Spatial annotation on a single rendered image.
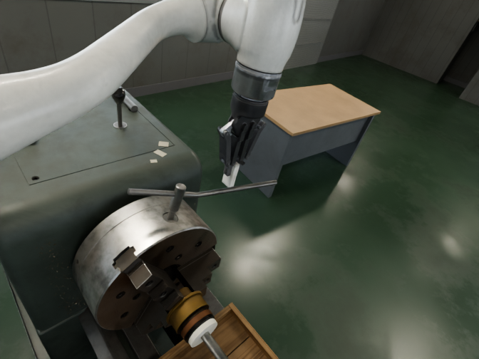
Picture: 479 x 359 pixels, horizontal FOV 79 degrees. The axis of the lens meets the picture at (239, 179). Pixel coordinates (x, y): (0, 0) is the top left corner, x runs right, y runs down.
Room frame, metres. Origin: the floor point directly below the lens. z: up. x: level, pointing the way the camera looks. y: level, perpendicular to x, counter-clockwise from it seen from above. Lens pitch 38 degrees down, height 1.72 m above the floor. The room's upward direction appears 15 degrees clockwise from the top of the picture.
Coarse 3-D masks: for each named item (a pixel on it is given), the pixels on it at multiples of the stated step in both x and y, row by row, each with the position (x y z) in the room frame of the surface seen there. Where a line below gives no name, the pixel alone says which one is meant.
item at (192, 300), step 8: (184, 288) 0.34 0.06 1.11; (184, 296) 0.33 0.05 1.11; (192, 296) 0.33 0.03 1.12; (200, 296) 0.34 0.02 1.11; (176, 304) 0.30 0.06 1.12; (184, 304) 0.30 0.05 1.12; (192, 304) 0.31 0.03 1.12; (200, 304) 0.31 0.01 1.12; (176, 312) 0.29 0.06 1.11; (184, 312) 0.29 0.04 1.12; (192, 312) 0.29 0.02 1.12; (200, 312) 0.30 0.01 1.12; (208, 312) 0.31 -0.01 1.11; (168, 320) 0.28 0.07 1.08; (176, 320) 0.28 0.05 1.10; (184, 320) 0.28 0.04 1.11; (192, 320) 0.28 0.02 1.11; (200, 320) 0.28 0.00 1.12; (176, 328) 0.27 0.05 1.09; (184, 328) 0.27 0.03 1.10; (192, 328) 0.27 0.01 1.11; (184, 336) 0.26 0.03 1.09
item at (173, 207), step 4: (176, 184) 0.44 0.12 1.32; (180, 184) 0.44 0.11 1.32; (184, 184) 0.45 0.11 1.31; (176, 188) 0.43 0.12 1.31; (180, 188) 0.43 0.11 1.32; (184, 188) 0.44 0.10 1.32; (176, 192) 0.43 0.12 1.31; (180, 192) 0.43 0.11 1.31; (184, 192) 0.43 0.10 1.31; (176, 196) 0.43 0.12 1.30; (180, 196) 0.43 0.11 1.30; (172, 200) 0.42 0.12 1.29; (176, 200) 0.42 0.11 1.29; (180, 200) 0.43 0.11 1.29; (172, 204) 0.42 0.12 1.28; (176, 204) 0.42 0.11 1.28; (168, 208) 0.42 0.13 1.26; (172, 208) 0.42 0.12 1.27; (176, 208) 0.42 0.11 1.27; (172, 212) 0.42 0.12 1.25; (168, 216) 0.42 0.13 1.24; (172, 216) 0.42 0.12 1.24
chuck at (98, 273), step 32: (128, 224) 0.38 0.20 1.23; (160, 224) 0.40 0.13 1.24; (192, 224) 0.43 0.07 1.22; (96, 256) 0.32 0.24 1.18; (160, 256) 0.36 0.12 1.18; (192, 256) 0.43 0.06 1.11; (96, 288) 0.27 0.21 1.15; (128, 288) 0.30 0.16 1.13; (96, 320) 0.25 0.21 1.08; (128, 320) 0.30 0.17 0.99
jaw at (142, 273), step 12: (132, 252) 0.33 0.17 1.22; (120, 264) 0.31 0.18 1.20; (132, 264) 0.31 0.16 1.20; (144, 264) 0.32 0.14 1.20; (132, 276) 0.30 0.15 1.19; (144, 276) 0.30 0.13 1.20; (156, 276) 0.31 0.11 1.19; (168, 276) 0.35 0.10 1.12; (144, 288) 0.29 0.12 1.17; (156, 288) 0.30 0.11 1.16; (168, 288) 0.31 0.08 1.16; (156, 300) 0.29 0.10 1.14; (168, 300) 0.30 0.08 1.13
